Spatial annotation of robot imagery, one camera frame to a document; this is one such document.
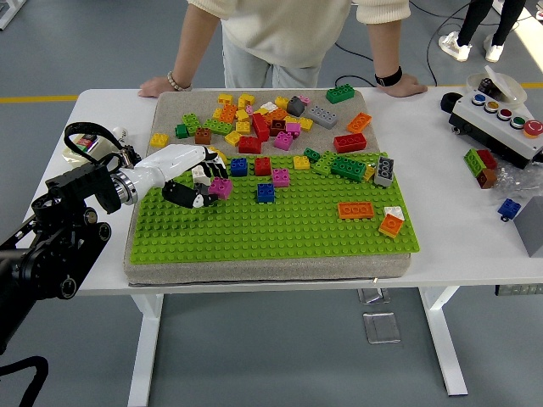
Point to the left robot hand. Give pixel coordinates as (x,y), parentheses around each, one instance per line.
(174,161)

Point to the person's right hand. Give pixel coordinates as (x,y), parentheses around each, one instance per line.
(155,87)

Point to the person's left hand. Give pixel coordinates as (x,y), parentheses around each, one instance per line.
(407,87)

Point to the pink square brick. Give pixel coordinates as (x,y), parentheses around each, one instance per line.
(283,141)
(281,178)
(222,188)

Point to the blue square brick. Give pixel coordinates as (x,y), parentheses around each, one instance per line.
(239,167)
(266,193)

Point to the red square brick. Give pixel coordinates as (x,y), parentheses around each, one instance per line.
(263,166)

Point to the person's left forearm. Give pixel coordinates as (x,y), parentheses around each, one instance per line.
(384,46)

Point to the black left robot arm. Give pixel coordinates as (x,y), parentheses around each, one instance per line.
(72,186)

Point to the person's right forearm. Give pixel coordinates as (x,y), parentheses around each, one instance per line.
(191,46)

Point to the white square brick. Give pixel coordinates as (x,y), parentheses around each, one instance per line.
(197,173)

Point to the small dark green brick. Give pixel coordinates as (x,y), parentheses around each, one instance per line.
(312,155)
(181,131)

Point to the brown square brick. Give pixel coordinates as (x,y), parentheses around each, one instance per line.
(203,136)

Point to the yellow curved brick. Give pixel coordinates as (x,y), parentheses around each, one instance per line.
(215,152)

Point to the light green long brick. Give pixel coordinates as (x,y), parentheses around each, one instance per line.
(217,126)

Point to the red long brick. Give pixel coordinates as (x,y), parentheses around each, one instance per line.
(349,143)

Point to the grey long brick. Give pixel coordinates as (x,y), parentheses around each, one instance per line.
(384,172)
(322,117)

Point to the small pink brick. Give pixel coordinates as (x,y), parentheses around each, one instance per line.
(248,110)
(304,100)

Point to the yellow angled brick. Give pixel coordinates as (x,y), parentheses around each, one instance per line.
(245,99)

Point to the red tall brick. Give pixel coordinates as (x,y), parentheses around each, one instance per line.
(260,127)

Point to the dark green long brick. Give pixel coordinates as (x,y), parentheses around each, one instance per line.
(348,168)

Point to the dark red brick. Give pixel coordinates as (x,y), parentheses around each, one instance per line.
(278,127)

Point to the yellow square brick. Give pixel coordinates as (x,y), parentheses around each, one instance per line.
(301,163)

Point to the orange flat brick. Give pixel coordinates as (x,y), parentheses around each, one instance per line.
(356,211)

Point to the orange and yellow brick stack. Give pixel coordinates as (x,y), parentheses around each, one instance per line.
(390,226)

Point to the green studded baseplate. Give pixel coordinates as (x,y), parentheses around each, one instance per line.
(297,237)

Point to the black wristwatch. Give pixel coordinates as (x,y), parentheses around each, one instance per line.
(388,78)

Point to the dark small part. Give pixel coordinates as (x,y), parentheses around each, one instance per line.
(487,87)

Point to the white push-button control box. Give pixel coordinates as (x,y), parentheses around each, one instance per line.
(488,123)

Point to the person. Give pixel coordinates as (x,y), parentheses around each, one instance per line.
(471,21)
(288,34)

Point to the clear round container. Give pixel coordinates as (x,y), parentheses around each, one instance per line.
(507,87)

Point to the grey-brown foam mat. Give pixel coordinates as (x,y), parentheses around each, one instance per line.
(263,273)

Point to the clear plastic bag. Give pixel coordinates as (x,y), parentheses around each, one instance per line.
(515,182)

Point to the white table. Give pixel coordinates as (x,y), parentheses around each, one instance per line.
(458,237)

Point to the white furniture base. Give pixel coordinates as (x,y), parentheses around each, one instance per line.
(8,17)

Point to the grey box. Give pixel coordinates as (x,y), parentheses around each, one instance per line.
(532,231)

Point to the clear floor plate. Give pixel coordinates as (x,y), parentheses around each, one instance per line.
(373,296)
(382,327)

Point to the table control panel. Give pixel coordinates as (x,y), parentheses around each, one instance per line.
(517,290)

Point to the beige switch box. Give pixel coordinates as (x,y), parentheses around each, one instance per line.
(95,146)

